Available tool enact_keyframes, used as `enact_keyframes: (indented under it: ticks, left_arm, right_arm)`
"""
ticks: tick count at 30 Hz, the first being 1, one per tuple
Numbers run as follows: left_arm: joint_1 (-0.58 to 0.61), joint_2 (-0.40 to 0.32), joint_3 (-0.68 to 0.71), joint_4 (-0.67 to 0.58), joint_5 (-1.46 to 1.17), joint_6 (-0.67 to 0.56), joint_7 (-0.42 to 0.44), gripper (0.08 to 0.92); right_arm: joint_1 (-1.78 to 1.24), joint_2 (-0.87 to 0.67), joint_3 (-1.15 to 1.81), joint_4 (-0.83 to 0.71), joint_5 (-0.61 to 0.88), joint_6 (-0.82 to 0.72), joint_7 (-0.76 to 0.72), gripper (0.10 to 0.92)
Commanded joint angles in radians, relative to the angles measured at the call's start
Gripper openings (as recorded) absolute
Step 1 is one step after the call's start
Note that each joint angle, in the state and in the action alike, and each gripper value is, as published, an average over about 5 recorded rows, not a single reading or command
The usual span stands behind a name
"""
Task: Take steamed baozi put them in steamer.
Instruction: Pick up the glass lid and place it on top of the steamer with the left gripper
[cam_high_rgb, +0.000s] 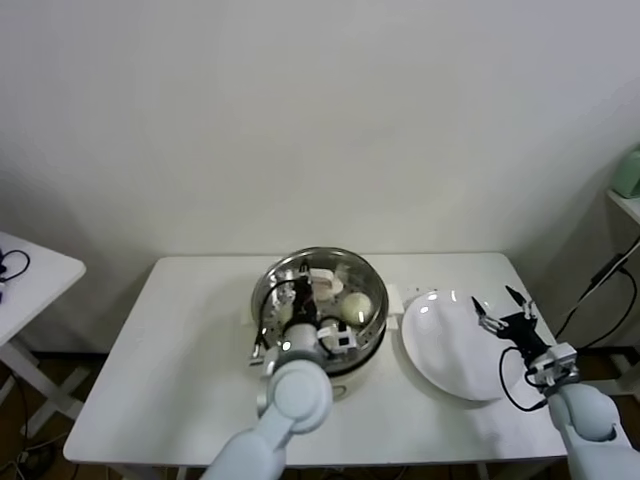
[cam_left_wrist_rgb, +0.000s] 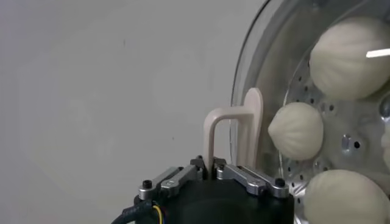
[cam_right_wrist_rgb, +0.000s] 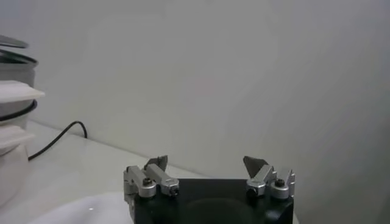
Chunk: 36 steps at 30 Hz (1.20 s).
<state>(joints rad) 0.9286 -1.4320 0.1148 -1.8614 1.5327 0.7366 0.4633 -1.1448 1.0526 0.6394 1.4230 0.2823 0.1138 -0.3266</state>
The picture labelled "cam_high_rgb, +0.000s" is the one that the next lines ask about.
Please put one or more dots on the pale green appliance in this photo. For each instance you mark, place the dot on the pale green appliance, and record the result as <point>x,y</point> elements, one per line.
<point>629,170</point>

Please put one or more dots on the white metal floor frame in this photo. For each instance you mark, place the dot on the white metal floor frame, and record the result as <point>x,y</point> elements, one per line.
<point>620,372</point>

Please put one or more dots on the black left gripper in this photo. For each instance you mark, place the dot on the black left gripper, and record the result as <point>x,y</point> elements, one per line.
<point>306,305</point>

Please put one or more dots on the round glass pot lid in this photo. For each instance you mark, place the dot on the round glass pot lid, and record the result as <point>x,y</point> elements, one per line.
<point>325,282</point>

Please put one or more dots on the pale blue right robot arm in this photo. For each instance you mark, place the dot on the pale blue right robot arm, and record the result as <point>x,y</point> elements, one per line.
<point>585,420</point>

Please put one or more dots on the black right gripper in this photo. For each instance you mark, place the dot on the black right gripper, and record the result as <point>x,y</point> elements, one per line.
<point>522,332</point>

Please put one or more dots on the white shelf board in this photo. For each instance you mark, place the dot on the white shelf board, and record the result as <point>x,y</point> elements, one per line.
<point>625,202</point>

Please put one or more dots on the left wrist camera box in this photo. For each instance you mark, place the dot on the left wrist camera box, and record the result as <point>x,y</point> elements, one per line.
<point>340,340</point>

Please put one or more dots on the round white plate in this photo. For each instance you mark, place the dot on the round white plate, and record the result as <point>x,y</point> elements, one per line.
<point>450,350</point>

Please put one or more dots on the white steamed baozi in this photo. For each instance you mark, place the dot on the white steamed baozi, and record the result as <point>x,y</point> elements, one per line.
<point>286,314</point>
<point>356,307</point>

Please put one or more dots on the stainless steel steamer basket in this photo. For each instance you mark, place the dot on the stainless steel steamer basket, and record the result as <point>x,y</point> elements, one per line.
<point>382,305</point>

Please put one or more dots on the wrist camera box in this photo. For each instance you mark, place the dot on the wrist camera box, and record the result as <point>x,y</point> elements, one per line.
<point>562,356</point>
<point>340,340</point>

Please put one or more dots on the white side table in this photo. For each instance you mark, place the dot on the white side table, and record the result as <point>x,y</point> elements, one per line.
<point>35,285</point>

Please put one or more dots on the steel steamer pot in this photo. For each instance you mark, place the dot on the steel steamer pot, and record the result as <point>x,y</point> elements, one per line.
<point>350,387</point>

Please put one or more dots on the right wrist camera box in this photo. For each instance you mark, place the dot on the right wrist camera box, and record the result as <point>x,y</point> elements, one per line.
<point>562,356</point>

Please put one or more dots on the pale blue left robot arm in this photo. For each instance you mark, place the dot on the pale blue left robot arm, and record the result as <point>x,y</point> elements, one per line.
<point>295,400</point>

